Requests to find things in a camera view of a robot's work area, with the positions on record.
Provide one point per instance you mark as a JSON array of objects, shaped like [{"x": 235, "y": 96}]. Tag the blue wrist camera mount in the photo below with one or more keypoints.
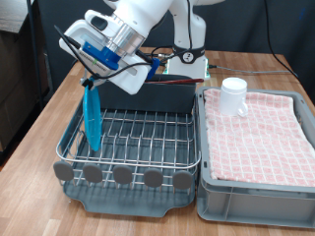
[{"x": 101, "y": 57}]

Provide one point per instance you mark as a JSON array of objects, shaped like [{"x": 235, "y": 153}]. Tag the dark grey cutlery holder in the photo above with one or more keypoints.
[{"x": 164, "y": 98}]

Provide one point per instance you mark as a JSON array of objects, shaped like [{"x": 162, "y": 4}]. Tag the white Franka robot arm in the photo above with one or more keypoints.
[{"x": 193, "y": 29}]

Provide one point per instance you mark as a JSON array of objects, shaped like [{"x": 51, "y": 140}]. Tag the white plastic mug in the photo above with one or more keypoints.
[{"x": 231, "y": 98}]

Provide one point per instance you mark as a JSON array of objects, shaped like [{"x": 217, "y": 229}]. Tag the pink checked cloth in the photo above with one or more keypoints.
[{"x": 262, "y": 150}]

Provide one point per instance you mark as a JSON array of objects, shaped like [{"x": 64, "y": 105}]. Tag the blue plate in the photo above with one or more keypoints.
[{"x": 93, "y": 124}]

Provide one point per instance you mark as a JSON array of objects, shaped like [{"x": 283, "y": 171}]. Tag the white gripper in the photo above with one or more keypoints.
[{"x": 129, "y": 80}]

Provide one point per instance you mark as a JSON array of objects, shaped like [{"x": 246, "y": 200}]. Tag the grey dish drying rack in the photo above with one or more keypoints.
[{"x": 131, "y": 203}]

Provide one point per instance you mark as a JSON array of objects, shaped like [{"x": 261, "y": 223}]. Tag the dark blue partition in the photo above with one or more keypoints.
[{"x": 246, "y": 26}]

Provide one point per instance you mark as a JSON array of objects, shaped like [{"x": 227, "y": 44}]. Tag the grey shelf top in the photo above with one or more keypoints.
[{"x": 13, "y": 16}]

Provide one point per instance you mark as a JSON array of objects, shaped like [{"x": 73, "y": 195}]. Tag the brown wooden spoon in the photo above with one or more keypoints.
[{"x": 183, "y": 80}]

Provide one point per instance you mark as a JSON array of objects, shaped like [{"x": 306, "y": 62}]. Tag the brown cabinet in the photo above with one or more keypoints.
[{"x": 16, "y": 98}]

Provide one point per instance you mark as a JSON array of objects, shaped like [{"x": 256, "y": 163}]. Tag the black metal pole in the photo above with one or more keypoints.
[{"x": 34, "y": 49}]

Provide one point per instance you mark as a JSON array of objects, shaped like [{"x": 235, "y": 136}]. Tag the grey plastic crate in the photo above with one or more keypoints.
[{"x": 256, "y": 206}]

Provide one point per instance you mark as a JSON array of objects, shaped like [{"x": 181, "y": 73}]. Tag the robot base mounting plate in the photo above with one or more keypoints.
[{"x": 205, "y": 73}]

